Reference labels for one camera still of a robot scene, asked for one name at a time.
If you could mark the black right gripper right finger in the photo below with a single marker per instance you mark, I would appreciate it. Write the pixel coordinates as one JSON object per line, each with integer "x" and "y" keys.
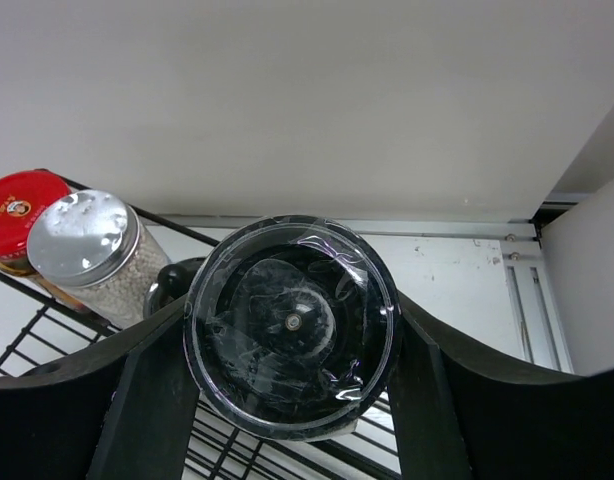
{"x": 463, "y": 410}

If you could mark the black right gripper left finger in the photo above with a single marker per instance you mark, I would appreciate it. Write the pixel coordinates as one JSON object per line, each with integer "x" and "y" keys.
{"x": 87, "y": 400}

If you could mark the black knob lid grinder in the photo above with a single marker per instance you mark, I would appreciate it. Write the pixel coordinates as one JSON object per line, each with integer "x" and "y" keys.
{"x": 172, "y": 282}

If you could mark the silver lid white bottle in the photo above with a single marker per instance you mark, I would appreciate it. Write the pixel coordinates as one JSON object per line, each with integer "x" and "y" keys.
{"x": 93, "y": 246}

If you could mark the red lid sauce jar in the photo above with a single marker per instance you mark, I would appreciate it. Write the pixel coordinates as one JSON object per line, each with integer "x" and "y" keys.
{"x": 24, "y": 196}

